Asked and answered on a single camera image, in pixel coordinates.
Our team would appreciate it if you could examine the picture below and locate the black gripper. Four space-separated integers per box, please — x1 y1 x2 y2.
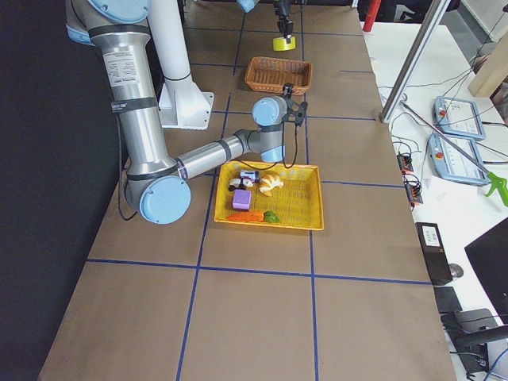
274 0 293 43

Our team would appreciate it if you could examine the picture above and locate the yellow tape roll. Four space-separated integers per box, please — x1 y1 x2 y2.
272 36 296 52

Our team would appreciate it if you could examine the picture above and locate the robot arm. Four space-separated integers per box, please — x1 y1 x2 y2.
66 1 291 224
237 0 295 51

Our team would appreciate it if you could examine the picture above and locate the brown wicker basket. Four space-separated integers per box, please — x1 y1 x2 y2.
244 56 313 95

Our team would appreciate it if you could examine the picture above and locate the yellow plastic woven basket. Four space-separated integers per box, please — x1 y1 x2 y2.
214 161 324 230

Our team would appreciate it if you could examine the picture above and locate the red cylinder object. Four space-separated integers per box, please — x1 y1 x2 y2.
363 0 382 33

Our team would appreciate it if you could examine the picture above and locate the small black labelled can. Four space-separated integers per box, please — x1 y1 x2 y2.
240 170 260 183

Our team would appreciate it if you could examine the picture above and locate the toy croissant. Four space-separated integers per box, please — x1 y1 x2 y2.
259 174 284 197

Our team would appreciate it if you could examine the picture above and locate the toy panda figure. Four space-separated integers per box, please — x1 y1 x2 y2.
228 178 254 191

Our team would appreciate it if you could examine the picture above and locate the purple foam cube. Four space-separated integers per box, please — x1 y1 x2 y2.
232 189 252 211

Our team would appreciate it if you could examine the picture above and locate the toy orange carrot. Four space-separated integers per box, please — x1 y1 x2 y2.
226 210 280 223

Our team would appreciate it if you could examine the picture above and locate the far teach pendant tablet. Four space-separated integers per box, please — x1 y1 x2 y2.
434 96 486 140

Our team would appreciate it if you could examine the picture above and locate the teach pendant tablet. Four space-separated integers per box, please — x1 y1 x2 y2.
427 133 490 187
434 96 486 140

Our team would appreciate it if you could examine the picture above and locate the wooden board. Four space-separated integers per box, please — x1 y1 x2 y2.
468 33 507 98

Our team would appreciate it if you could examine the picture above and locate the near teach pendant tablet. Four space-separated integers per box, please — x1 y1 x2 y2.
427 133 490 187

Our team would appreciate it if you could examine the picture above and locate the black box with label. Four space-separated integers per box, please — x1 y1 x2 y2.
415 222 452 286

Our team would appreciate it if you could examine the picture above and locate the black monitor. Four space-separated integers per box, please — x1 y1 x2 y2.
465 220 507 324

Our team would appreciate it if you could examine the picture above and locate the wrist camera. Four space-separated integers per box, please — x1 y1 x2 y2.
282 83 308 128

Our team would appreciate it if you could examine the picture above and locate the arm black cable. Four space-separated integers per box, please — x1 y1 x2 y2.
237 118 302 170

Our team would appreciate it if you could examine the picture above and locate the white pillar mount base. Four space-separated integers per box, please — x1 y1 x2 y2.
148 0 214 130

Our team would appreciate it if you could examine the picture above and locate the aluminium frame post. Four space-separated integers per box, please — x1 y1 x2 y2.
379 0 451 123

